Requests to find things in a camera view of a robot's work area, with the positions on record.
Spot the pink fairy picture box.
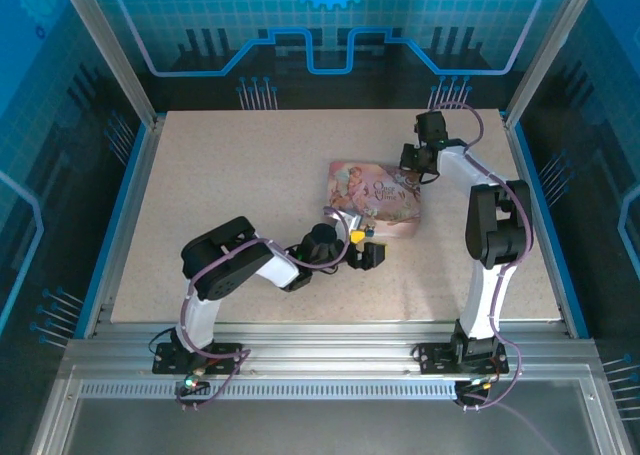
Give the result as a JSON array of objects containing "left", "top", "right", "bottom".
[{"left": 324, "top": 159, "right": 424, "bottom": 239}]

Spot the slotted aluminium strip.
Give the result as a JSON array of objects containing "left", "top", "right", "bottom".
[{"left": 79, "top": 382, "right": 459, "bottom": 399}]

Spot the blue table edge strip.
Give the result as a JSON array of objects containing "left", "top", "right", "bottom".
[
  {"left": 514, "top": 119, "right": 591, "bottom": 339},
  {"left": 74, "top": 122, "right": 151, "bottom": 339}
]

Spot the dark grey metal panel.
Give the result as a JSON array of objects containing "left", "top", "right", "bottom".
[{"left": 59, "top": 379, "right": 609, "bottom": 455}]

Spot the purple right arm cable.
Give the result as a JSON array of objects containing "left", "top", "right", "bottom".
[{"left": 432, "top": 100, "right": 556, "bottom": 446}]

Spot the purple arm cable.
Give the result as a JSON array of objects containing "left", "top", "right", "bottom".
[
  {"left": 432, "top": 100, "right": 556, "bottom": 446},
  {"left": 174, "top": 205, "right": 351, "bottom": 411}
]

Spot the aluminium table frame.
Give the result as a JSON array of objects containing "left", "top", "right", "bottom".
[{"left": 27, "top": 107, "right": 636, "bottom": 455}]

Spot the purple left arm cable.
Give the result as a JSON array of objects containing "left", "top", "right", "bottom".
[{"left": 174, "top": 205, "right": 351, "bottom": 411}]

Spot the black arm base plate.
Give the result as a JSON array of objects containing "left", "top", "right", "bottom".
[
  {"left": 417, "top": 342, "right": 511, "bottom": 376},
  {"left": 152, "top": 342, "right": 244, "bottom": 376}
]

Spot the small connector with wires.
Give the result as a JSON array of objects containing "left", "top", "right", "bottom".
[
  {"left": 174, "top": 372, "right": 211, "bottom": 397},
  {"left": 457, "top": 374, "right": 501, "bottom": 401}
]

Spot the aluminium corner post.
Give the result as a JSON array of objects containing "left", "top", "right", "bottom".
[
  {"left": 502, "top": 0, "right": 601, "bottom": 121},
  {"left": 54, "top": 0, "right": 166, "bottom": 126}
]

